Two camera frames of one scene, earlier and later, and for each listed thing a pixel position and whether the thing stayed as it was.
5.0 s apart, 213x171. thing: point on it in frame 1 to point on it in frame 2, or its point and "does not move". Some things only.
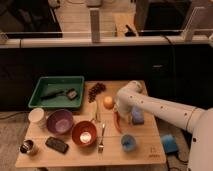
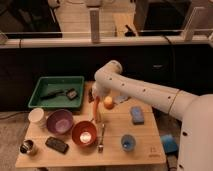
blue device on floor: (169, 143) does not move
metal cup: (26, 146) does not move
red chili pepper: (117, 121) to (95, 107)
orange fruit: (108, 102) does not move
